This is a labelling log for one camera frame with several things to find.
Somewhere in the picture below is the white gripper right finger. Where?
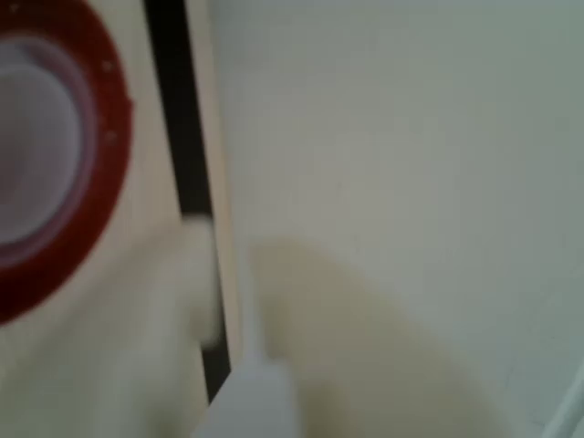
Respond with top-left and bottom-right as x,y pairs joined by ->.
190,353 -> 298,438

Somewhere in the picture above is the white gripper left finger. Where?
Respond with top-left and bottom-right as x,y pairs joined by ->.
0,214 -> 221,438

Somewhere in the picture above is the red cup with white interior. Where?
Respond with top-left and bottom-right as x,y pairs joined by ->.
0,0 -> 137,328

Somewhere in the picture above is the black strip with white tip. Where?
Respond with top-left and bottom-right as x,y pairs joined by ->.
142,0 -> 235,406

